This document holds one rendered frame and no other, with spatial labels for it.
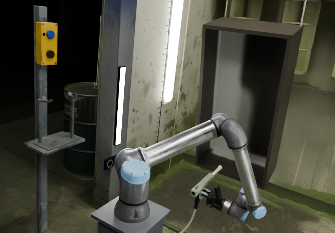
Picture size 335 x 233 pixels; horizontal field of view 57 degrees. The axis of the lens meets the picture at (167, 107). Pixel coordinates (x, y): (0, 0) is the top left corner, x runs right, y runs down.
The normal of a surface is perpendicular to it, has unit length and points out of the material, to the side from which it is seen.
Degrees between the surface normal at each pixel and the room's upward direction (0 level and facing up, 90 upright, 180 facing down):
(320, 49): 90
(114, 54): 90
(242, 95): 102
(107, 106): 90
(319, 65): 90
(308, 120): 57
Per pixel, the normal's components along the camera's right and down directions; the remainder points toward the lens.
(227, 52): -0.53, 0.37
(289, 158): -0.39, -0.37
